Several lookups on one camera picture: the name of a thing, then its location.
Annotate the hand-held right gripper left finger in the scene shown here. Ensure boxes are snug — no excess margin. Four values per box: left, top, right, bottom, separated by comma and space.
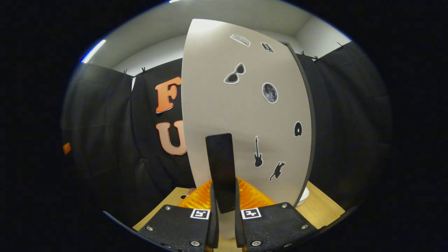
135, 179, 220, 252

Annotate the white cabinet door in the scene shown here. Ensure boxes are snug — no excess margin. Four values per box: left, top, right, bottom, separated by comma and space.
181, 18, 316, 240

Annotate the white round object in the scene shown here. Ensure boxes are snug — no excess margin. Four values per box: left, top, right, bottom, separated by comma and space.
296, 187, 310, 207

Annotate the black door handle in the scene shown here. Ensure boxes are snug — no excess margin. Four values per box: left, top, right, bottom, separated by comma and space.
205, 133, 237, 214

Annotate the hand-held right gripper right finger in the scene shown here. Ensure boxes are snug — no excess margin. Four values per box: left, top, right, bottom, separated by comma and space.
234, 178, 324, 252

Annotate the black backdrop cloth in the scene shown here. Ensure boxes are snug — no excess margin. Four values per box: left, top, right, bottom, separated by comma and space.
61, 41, 392, 224

